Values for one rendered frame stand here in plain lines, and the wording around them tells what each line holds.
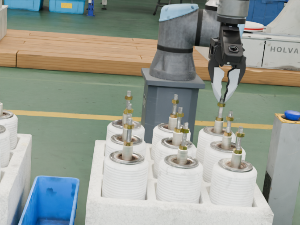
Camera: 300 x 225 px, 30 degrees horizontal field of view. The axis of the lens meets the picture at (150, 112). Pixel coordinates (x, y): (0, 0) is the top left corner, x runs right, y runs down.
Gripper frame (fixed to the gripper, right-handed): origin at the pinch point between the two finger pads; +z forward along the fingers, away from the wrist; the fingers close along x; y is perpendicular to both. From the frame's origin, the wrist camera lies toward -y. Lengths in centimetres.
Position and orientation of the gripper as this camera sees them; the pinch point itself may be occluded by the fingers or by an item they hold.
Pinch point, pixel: (222, 97)
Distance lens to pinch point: 142.1
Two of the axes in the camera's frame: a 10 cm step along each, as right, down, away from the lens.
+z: -0.9, 9.6, 2.8
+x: -9.9, -0.6, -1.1
